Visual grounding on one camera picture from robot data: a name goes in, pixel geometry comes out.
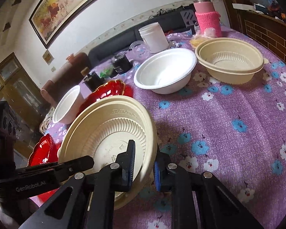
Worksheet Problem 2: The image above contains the brown armchair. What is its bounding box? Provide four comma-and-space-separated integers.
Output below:
41, 52, 91, 108

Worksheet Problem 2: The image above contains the wooden sideboard cabinet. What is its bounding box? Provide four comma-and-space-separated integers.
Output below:
223, 0, 286, 63

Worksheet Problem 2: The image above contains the black jar with label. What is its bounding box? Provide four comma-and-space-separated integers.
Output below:
111, 54, 133, 74

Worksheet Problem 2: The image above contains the large red scalloped plate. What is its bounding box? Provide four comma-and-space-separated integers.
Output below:
27, 133, 62, 203

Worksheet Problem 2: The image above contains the white plastic jar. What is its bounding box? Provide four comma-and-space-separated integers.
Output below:
138, 22, 169, 54

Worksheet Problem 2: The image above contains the wooden glass door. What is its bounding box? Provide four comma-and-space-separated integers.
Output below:
0, 53, 50, 158

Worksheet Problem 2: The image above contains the purple floral tablecloth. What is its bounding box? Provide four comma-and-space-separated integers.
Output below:
118, 27, 286, 228

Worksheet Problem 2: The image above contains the patterned bed cushion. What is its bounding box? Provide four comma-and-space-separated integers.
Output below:
39, 106, 55, 134

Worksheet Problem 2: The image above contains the green candy wrapper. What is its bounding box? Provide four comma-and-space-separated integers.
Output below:
100, 68, 114, 79

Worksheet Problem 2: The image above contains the black pot with cork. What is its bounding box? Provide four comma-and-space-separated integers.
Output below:
81, 67, 105, 92

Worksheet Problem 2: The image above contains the cream plastic bowl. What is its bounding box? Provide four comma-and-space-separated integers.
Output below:
195, 38, 265, 85
58, 95, 157, 209

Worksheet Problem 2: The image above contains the black leather sofa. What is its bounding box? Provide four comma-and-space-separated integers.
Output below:
88, 4, 195, 69

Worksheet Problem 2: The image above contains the bagged pastry snack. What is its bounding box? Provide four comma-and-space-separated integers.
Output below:
190, 27, 217, 49

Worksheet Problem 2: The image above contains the clear plastic lid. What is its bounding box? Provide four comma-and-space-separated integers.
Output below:
129, 40, 150, 60

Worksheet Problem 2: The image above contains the pink knit-sleeved thermos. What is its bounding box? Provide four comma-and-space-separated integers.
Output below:
193, 0, 222, 38

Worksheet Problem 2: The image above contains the grey phone stand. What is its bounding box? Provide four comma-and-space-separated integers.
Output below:
180, 9, 197, 27

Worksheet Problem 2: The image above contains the framed horse painting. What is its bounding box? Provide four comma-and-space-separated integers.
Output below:
29, 0, 94, 48

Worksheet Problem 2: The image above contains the white foam bowl large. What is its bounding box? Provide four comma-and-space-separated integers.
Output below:
134, 48, 197, 95

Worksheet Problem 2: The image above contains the small red scalloped plate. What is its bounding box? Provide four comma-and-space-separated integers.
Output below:
76, 80, 126, 116

